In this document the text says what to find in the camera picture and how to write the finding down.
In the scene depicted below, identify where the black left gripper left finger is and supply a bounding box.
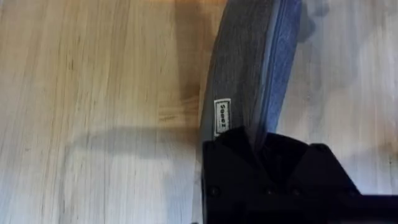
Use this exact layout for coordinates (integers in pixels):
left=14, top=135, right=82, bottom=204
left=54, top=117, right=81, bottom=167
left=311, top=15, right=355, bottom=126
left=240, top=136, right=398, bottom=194
left=201, top=125, right=272, bottom=224

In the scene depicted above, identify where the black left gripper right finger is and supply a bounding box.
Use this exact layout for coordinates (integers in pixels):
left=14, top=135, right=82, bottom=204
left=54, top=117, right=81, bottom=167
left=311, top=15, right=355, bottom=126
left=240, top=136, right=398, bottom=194
left=256, top=131, right=362, bottom=200

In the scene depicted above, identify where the grey and blue zip bag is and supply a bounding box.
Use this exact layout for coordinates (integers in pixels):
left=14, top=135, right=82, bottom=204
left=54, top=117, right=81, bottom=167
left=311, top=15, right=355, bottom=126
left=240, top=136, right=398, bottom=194
left=197, top=0, right=304, bottom=162

